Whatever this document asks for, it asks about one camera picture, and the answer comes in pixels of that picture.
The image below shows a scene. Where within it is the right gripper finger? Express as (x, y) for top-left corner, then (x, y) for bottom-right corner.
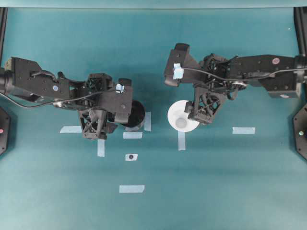
(188, 87), (224, 125)
(184, 101), (194, 114)

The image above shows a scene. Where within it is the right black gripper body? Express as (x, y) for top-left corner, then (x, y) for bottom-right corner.
(191, 54), (230, 101)

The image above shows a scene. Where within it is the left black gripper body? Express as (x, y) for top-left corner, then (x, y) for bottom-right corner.
(78, 73), (118, 122)

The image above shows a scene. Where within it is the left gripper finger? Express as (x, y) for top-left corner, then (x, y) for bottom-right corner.
(105, 122), (118, 139)
(78, 109), (107, 139)

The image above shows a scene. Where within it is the white paper cup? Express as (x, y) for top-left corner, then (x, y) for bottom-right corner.
(167, 100), (200, 132)

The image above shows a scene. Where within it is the black cup holder with handle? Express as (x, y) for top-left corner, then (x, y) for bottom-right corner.
(121, 100), (145, 129)

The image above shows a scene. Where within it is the left black robot base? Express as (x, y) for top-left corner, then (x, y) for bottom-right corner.
(0, 108), (11, 155)

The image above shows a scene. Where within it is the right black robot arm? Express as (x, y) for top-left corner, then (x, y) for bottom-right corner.
(184, 54), (307, 125)

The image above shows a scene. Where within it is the right black robot base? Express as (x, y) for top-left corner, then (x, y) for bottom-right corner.
(293, 104), (307, 160)

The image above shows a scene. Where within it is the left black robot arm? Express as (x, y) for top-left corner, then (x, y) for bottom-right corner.
(0, 57), (133, 139)

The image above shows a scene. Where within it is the blue tape strip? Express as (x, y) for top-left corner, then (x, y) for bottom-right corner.
(144, 112), (152, 132)
(232, 127), (256, 135)
(178, 131), (186, 151)
(60, 126), (82, 134)
(123, 132), (142, 139)
(97, 139), (105, 157)
(119, 185), (145, 194)

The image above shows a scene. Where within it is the tape patch with black dot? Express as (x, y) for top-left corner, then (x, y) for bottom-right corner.
(125, 154), (138, 161)

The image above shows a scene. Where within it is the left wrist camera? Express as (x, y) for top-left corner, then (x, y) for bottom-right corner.
(114, 78), (133, 124)

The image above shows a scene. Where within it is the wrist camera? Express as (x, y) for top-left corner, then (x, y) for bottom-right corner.
(164, 43), (200, 87)
(114, 78), (133, 124)

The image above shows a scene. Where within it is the right black cable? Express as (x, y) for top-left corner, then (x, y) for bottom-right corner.
(182, 67), (307, 83)

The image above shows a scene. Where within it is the black cable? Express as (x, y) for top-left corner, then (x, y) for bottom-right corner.
(182, 67), (307, 83)
(0, 90), (120, 109)

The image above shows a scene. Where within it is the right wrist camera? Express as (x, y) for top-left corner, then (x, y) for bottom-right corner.
(164, 43), (200, 87)

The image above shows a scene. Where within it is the left black cable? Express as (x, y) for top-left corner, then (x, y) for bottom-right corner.
(0, 90), (120, 109)

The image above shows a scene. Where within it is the right black frame post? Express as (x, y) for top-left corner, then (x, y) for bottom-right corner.
(294, 6), (307, 57)

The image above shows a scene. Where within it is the black frame post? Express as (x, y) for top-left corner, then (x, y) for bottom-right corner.
(0, 7), (8, 62)
(294, 6), (307, 57)

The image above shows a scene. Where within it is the left black frame post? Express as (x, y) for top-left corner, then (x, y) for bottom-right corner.
(0, 7), (8, 62)

